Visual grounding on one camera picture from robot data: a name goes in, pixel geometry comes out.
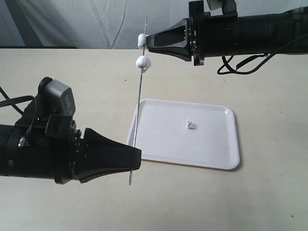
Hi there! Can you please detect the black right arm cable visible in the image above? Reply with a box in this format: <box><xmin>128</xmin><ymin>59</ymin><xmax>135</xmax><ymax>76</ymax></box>
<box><xmin>217</xmin><ymin>33</ymin><xmax>308</xmax><ymax>75</ymax></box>

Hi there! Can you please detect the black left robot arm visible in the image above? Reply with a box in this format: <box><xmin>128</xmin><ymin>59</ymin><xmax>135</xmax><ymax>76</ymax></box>
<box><xmin>0</xmin><ymin>95</ymin><xmax>141</xmax><ymax>184</ymax></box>

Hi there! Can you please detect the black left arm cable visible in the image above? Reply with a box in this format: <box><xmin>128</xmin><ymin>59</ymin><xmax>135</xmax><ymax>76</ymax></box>
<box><xmin>0</xmin><ymin>86</ymin><xmax>37</xmax><ymax>114</ymax></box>

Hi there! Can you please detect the white foam piece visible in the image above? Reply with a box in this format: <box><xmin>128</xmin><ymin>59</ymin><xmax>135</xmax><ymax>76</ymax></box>
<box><xmin>135</xmin><ymin>55</ymin><xmax>152</xmax><ymax>73</ymax></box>
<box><xmin>185</xmin><ymin>119</ymin><xmax>195</xmax><ymax>129</ymax></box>
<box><xmin>138</xmin><ymin>34</ymin><xmax>148</xmax><ymax>50</ymax></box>

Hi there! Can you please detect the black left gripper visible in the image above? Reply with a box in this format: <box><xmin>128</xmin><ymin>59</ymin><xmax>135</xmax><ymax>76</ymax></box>
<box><xmin>14</xmin><ymin>96</ymin><xmax>141</xmax><ymax>184</ymax></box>

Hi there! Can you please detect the grey backdrop curtain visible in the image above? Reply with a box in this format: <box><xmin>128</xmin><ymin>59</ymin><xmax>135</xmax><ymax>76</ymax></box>
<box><xmin>0</xmin><ymin>0</ymin><xmax>308</xmax><ymax>50</ymax></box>

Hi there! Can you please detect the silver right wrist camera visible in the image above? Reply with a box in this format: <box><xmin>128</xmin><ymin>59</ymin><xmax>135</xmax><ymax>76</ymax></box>
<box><xmin>206</xmin><ymin>0</ymin><xmax>238</xmax><ymax>17</ymax></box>

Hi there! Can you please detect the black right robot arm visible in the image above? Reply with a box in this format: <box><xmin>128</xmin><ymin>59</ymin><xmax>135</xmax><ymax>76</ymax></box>
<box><xmin>146</xmin><ymin>0</ymin><xmax>308</xmax><ymax>66</ymax></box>

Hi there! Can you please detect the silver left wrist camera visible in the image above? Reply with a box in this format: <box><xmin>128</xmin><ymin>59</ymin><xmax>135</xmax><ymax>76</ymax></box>
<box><xmin>38</xmin><ymin>77</ymin><xmax>76</xmax><ymax>116</ymax></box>

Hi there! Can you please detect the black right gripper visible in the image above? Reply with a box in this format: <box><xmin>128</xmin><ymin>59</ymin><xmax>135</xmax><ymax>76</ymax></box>
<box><xmin>145</xmin><ymin>0</ymin><xmax>244</xmax><ymax>67</ymax></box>

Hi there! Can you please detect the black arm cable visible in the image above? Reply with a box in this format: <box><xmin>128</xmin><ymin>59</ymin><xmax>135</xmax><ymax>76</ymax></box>
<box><xmin>217</xmin><ymin>33</ymin><xmax>308</xmax><ymax>75</ymax></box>
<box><xmin>0</xmin><ymin>86</ymin><xmax>37</xmax><ymax>114</ymax></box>

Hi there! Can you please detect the thin metal skewer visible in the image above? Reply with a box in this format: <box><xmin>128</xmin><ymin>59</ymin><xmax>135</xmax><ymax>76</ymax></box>
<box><xmin>128</xmin><ymin>15</ymin><xmax>148</xmax><ymax>186</ymax></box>

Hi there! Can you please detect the white rectangular plastic tray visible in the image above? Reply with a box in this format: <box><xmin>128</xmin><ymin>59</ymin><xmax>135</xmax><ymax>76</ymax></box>
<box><xmin>126</xmin><ymin>99</ymin><xmax>240</xmax><ymax>170</ymax></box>

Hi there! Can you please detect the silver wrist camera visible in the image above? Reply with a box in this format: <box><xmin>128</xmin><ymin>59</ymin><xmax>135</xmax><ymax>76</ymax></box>
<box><xmin>206</xmin><ymin>0</ymin><xmax>238</xmax><ymax>17</ymax></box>
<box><xmin>38</xmin><ymin>77</ymin><xmax>76</xmax><ymax>116</ymax></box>

